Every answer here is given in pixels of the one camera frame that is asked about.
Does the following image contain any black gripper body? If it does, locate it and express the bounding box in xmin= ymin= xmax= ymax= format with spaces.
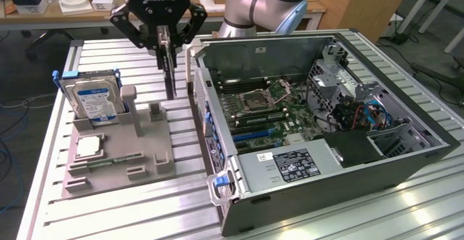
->
xmin=125 ymin=0 xmax=192 ymax=28

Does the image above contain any graphics card with metal bracket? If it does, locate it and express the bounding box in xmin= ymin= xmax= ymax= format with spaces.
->
xmin=156 ymin=24 xmax=178 ymax=102

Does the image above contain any blue expansion slot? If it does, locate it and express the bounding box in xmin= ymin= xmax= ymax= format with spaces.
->
xmin=230 ymin=129 xmax=273 ymax=143

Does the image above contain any white paper stack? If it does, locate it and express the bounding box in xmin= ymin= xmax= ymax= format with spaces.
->
xmin=196 ymin=0 xmax=228 ymax=13

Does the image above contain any small white labelled box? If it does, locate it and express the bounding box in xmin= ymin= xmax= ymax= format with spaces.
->
xmin=89 ymin=0 xmax=118 ymax=12

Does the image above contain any white round holder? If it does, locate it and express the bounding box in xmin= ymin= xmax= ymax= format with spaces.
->
xmin=58 ymin=0 xmax=94 ymax=16

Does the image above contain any wooden desk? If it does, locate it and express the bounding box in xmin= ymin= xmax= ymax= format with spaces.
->
xmin=0 ymin=0 xmax=326 ymax=39

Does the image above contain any black chair base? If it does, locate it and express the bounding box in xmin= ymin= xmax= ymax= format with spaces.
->
xmin=21 ymin=29 xmax=73 ymax=59
xmin=409 ymin=58 xmax=464 ymax=82

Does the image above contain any hard disk with blue carrier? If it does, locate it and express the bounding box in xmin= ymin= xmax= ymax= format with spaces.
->
xmin=52 ymin=67 xmax=122 ymax=128

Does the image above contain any white box black lid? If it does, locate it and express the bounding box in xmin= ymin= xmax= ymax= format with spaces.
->
xmin=9 ymin=0 xmax=49 ymax=15

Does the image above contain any CPU socket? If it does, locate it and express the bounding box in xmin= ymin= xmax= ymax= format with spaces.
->
xmin=237 ymin=87 xmax=280 ymax=115

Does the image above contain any metal socket cover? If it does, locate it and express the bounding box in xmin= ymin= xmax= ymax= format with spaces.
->
xmin=266 ymin=78 xmax=294 ymax=105

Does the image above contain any black RAM stick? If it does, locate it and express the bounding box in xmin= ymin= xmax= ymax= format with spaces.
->
xmin=236 ymin=111 xmax=286 ymax=127

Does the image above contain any perforated metal disk bay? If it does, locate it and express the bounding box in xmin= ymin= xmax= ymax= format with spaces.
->
xmin=305 ymin=58 xmax=362 ymax=110

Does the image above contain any grey parts rack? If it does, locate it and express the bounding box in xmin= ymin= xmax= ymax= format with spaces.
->
xmin=60 ymin=85 xmax=177 ymax=200

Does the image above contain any green motherboard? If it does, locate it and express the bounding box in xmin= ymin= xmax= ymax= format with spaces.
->
xmin=208 ymin=70 xmax=326 ymax=153

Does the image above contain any silver CPU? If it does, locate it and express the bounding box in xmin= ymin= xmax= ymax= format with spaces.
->
xmin=76 ymin=136 xmax=102 ymax=156

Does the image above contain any wooden cabinet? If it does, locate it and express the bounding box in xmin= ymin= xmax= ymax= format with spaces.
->
xmin=314 ymin=0 xmax=416 ymax=44

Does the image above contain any green RAM stick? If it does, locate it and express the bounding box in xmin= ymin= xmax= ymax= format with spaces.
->
xmin=85 ymin=155 xmax=133 ymax=169

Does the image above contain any black power adapter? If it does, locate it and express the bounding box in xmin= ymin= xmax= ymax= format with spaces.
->
xmin=389 ymin=32 xmax=410 ymax=45

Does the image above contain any grey power supply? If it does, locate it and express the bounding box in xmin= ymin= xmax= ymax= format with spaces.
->
xmin=234 ymin=138 xmax=344 ymax=194

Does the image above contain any black plastic shroud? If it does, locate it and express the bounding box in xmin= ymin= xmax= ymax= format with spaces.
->
xmin=321 ymin=130 xmax=386 ymax=169

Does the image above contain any grey slanted disk bay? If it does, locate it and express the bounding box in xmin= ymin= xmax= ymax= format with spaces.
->
xmin=365 ymin=120 xmax=432 ymax=159

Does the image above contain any open black PC case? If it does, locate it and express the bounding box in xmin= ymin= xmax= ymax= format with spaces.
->
xmin=184 ymin=30 xmax=461 ymax=238

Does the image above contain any blue wire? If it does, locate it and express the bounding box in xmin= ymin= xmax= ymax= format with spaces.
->
xmin=364 ymin=100 xmax=394 ymax=128

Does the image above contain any white table frame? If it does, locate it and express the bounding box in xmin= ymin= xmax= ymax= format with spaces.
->
xmin=394 ymin=0 xmax=464 ymax=55

